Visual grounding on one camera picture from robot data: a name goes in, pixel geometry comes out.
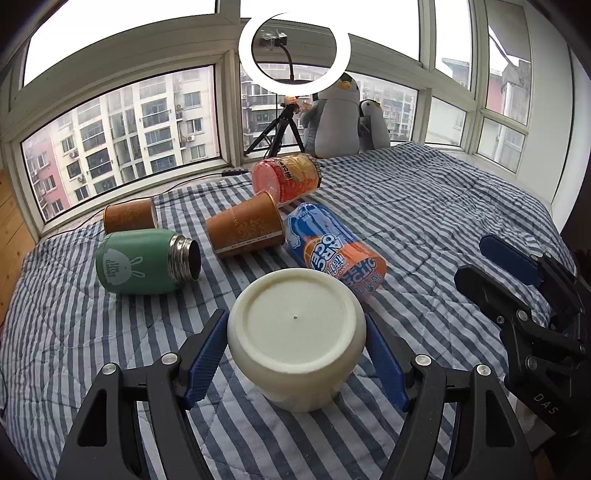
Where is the white plastic cup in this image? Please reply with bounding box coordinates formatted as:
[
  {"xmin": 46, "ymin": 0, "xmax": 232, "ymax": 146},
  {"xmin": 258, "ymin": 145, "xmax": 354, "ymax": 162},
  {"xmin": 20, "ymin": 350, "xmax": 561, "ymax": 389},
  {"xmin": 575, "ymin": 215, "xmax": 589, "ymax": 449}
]
[{"xmin": 228, "ymin": 268, "xmax": 367, "ymax": 413}]

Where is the blue orange drink cup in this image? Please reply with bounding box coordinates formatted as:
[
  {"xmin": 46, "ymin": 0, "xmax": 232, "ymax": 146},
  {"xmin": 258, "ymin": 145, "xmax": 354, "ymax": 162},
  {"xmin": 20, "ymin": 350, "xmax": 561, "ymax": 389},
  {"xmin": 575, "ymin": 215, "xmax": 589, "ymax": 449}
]
[{"xmin": 284, "ymin": 203, "xmax": 387, "ymax": 301}]

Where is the brown paper cup far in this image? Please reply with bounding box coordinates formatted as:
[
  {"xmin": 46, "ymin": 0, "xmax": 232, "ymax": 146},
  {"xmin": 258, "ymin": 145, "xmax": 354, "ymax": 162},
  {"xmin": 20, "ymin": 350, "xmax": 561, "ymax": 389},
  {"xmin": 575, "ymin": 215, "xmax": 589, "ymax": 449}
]
[{"xmin": 103, "ymin": 198, "xmax": 157, "ymax": 234}]

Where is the brown paper cup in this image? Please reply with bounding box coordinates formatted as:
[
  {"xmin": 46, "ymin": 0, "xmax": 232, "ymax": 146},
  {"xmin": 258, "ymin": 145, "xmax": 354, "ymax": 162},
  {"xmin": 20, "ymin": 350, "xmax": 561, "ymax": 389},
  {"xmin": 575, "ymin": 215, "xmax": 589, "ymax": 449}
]
[
  {"xmin": 103, "ymin": 198, "xmax": 157, "ymax": 234},
  {"xmin": 205, "ymin": 192, "xmax": 286, "ymax": 258}
]

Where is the brown paper cup near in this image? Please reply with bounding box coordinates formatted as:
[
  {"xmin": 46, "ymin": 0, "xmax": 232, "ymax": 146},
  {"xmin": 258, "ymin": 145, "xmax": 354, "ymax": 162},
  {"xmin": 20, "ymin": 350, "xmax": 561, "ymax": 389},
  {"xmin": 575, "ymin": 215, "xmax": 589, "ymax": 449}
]
[{"xmin": 205, "ymin": 192, "xmax": 286, "ymax": 258}]

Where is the green thermos bottle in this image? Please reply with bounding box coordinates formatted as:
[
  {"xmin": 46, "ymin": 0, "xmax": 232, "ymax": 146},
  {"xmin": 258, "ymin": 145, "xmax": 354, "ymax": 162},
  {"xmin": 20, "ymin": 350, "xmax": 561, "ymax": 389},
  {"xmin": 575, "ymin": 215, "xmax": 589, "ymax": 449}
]
[{"xmin": 94, "ymin": 229, "xmax": 201, "ymax": 295}]

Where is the small grey penguin plush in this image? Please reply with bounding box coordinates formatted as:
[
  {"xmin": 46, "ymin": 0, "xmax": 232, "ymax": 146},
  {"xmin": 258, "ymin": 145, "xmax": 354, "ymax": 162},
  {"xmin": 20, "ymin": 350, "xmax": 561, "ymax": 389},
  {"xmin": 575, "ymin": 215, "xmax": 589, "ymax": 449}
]
[{"xmin": 359, "ymin": 99, "xmax": 391, "ymax": 152}]

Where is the wooden headboard panel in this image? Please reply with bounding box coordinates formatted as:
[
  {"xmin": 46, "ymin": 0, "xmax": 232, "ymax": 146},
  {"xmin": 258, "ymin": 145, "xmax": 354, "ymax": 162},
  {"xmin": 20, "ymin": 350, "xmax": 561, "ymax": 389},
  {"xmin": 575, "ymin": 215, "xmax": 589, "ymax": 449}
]
[{"xmin": 0, "ymin": 171, "xmax": 35, "ymax": 323}]

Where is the large grey penguin plush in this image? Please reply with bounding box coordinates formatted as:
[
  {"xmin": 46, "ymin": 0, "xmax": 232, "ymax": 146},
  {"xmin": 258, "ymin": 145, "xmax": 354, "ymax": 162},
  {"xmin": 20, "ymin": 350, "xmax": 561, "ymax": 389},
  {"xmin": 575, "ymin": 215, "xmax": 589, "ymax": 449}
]
[{"xmin": 301, "ymin": 72, "xmax": 360, "ymax": 159}]

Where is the black tripod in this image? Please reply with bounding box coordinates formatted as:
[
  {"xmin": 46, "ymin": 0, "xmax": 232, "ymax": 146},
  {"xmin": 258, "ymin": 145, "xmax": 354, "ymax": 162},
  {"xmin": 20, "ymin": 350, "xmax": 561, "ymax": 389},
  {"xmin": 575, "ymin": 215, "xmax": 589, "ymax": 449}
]
[{"xmin": 243, "ymin": 97, "xmax": 305, "ymax": 159}]

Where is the ring light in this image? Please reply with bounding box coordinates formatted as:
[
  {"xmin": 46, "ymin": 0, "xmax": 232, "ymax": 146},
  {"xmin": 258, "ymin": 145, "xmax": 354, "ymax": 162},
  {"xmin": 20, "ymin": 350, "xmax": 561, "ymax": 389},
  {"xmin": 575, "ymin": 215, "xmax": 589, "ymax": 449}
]
[{"xmin": 238, "ymin": 9, "xmax": 352, "ymax": 97}]

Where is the phone holder in ring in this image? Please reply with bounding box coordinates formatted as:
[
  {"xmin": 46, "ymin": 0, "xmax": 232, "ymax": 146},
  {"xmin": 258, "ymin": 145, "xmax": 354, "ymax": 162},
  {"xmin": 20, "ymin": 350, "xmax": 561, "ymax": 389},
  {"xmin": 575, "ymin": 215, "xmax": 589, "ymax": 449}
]
[{"xmin": 259, "ymin": 30, "xmax": 296, "ymax": 83}]

